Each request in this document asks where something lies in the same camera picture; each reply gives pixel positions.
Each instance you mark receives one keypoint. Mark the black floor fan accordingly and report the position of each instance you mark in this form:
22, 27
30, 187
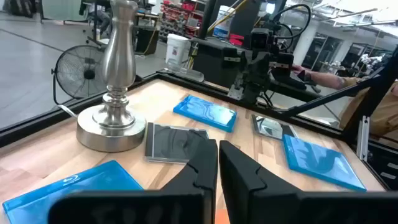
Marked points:
89, 74

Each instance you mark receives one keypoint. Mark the black bin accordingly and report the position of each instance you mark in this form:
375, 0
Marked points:
146, 40

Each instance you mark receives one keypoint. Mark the clear CD jewel case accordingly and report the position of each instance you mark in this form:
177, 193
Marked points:
270, 127
171, 143

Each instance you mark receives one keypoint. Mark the person's forearm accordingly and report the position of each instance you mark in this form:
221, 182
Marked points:
329, 79

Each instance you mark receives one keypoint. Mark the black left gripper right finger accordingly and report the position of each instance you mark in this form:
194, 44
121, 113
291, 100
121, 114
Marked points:
264, 202

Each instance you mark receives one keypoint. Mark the white plastic bucket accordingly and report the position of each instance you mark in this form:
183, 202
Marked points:
176, 49

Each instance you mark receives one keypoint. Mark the silver aluminium extrusion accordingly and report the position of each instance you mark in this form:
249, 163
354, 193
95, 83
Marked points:
363, 137

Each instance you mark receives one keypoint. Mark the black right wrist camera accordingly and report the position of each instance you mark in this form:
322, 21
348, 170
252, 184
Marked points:
261, 39

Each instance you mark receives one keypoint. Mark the black stand pole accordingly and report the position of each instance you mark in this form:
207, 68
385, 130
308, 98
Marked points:
207, 18

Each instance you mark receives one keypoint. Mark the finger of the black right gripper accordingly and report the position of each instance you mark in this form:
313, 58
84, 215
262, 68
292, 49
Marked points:
247, 88
262, 87

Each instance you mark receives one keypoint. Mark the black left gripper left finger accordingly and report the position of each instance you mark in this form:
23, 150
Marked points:
186, 199

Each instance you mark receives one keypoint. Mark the black office chair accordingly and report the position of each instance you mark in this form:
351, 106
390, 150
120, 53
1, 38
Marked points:
94, 21

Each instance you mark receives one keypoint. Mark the blue blu-ray case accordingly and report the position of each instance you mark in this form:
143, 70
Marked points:
93, 180
205, 112
320, 161

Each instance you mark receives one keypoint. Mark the silver lamp with white shade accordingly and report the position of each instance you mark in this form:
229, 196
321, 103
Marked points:
119, 62

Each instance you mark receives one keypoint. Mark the person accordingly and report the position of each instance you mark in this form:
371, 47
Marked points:
382, 109

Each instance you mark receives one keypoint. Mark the blue white carton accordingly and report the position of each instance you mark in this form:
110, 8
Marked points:
222, 26

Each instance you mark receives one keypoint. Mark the red parts shelf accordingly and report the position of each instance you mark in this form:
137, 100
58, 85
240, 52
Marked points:
180, 15

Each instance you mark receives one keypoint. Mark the person's hand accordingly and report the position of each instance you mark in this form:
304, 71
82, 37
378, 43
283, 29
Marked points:
297, 69

